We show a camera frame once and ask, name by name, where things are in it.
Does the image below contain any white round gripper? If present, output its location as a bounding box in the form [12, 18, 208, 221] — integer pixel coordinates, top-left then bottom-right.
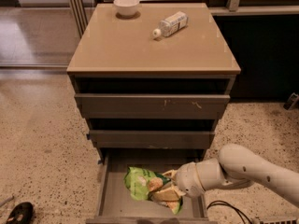
[150, 162, 205, 202]

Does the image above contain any green rice chip bag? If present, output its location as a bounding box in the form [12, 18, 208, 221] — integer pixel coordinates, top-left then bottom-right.
[124, 167, 183, 214]

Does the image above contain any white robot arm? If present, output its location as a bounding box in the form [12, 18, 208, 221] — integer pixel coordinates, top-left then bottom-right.
[150, 144, 299, 207]

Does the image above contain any open bottom grey drawer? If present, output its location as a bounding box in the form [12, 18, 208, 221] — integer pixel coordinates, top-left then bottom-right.
[86, 148, 218, 224]

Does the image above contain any middle grey drawer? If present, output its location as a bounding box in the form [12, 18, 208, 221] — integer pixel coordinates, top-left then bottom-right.
[89, 130, 215, 149]

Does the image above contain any grey drawer cabinet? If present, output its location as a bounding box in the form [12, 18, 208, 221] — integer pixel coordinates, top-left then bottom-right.
[67, 3, 240, 160]

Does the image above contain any top grey drawer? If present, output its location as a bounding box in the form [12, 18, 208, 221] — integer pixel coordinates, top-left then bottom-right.
[75, 93, 230, 119]

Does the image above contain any metal floor vent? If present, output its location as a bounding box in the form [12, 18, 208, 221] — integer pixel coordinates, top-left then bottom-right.
[252, 216, 299, 224]

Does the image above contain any small dark floor device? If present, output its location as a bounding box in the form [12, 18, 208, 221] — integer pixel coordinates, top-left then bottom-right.
[283, 92, 299, 110]

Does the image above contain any black round floor object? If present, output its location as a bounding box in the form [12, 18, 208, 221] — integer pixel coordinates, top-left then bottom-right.
[6, 202, 34, 224]

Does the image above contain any clear plastic water bottle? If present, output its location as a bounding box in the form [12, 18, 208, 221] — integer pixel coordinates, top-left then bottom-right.
[152, 11, 189, 38]

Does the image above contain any white ceramic bowl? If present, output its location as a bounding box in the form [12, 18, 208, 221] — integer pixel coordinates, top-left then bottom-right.
[113, 0, 140, 17]

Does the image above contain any black cable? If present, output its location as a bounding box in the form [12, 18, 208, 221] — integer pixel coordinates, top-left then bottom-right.
[206, 200, 253, 224]

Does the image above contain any metal window frame post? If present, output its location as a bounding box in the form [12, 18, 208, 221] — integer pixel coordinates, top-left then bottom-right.
[69, 0, 88, 36]

